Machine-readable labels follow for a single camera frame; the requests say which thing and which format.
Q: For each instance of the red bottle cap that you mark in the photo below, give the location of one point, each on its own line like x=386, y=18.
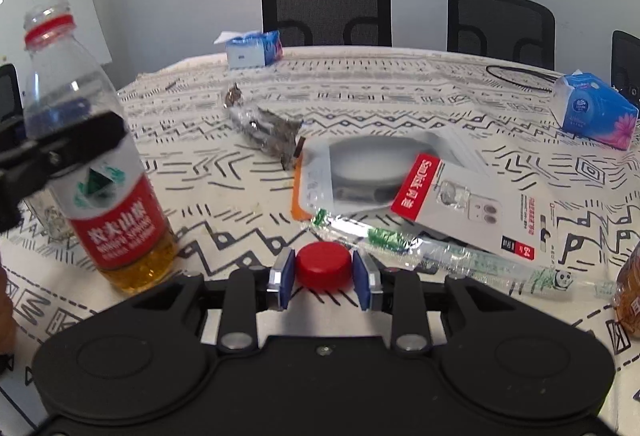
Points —
x=323, y=266

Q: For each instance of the blue pink tissue pack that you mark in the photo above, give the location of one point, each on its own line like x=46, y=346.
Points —
x=584, y=105

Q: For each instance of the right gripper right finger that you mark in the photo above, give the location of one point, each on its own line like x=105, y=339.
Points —
x=367, y=281

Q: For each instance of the brown bread bag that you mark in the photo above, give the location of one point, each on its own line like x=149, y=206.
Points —
x=627, y=296

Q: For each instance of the SanDisk memory card package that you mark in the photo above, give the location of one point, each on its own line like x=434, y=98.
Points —
x=478, y=211

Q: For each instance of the black mesh chair far left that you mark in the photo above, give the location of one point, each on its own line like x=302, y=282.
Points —
x=304, y=23

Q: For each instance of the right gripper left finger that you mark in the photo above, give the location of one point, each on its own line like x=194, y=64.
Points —
x=281, y=280

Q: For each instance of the black mesh chair far right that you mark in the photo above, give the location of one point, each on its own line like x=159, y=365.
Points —
x=625, y=65

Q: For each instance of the person's left hand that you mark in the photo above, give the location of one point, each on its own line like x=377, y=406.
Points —
x=7, y=322

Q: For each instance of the patterned white tablecloth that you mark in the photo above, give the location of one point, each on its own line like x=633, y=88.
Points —
x=231, y=206

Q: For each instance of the black mesh chair by whiteboard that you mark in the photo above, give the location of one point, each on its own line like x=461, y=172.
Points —
x=10, y=95

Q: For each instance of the orange white accessory package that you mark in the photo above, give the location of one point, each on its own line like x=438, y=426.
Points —
x=352, y=174

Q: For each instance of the black mesh chair far middle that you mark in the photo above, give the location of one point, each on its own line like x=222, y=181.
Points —
x=520, y=31

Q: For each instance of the clear plastic bottle red label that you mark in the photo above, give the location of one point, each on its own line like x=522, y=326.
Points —
x=101, y=189

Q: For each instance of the white whiteboard on stand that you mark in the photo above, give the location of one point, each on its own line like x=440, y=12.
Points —
x=15, y=13

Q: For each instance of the crumpled silver wrapper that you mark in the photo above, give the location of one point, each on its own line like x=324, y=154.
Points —
x=273, y=134

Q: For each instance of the panda chopsticks plastic packet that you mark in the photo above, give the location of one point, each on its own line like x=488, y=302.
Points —
x=413, y=252

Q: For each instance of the blue white tissue box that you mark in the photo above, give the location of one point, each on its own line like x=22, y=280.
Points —
x=250, y=49

